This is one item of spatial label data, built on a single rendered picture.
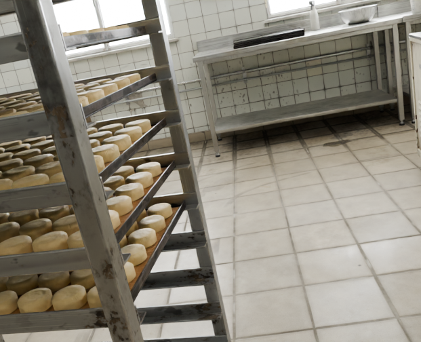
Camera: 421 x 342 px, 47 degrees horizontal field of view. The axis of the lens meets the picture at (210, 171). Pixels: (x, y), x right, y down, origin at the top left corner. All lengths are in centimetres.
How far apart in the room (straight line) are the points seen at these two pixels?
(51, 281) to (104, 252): 23
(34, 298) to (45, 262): 12
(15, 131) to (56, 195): 9
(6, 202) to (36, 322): 18
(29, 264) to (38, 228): 11
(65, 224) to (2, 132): 19
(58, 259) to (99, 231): 10
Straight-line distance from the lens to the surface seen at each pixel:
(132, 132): 88
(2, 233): 82
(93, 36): 73
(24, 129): 62
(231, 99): 490
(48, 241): 72
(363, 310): 199
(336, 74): 497
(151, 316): 120
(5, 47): 61
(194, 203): 104
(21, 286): 85
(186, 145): 100
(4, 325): 77
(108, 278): 62
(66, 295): 76
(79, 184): 58
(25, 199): 65
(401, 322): 192
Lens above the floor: 113
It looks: 17 degrees down
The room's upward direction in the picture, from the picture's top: 11 degrees counter-clockwise
